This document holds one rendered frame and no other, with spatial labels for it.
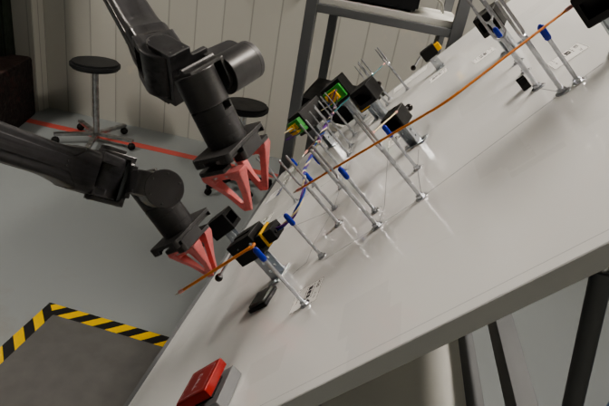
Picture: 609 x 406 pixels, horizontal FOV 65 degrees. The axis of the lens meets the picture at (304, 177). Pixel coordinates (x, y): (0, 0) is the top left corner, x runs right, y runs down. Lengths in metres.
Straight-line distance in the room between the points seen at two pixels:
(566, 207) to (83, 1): 4.19
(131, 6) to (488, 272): 0.62
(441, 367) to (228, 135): 0.75
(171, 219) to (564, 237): 0.57
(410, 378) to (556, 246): 0.75
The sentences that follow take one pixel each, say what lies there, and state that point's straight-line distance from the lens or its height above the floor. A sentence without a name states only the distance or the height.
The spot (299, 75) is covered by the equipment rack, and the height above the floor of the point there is 1.21.
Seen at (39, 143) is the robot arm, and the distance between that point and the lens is 0.71.
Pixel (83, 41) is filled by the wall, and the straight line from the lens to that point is 4.48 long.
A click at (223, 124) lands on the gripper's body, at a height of 1.35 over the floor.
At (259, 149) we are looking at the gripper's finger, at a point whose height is 1.30.
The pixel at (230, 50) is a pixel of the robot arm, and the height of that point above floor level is 1.43.
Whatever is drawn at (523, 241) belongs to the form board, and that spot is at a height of 1.38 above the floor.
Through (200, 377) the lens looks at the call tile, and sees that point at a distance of 0.61.
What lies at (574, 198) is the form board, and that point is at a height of 1.42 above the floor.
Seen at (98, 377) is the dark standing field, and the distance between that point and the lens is 2.13.
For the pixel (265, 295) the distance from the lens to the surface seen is 0.74.
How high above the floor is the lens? 1.57
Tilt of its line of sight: 24 degrees down
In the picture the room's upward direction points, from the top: 10 degrees clockwise
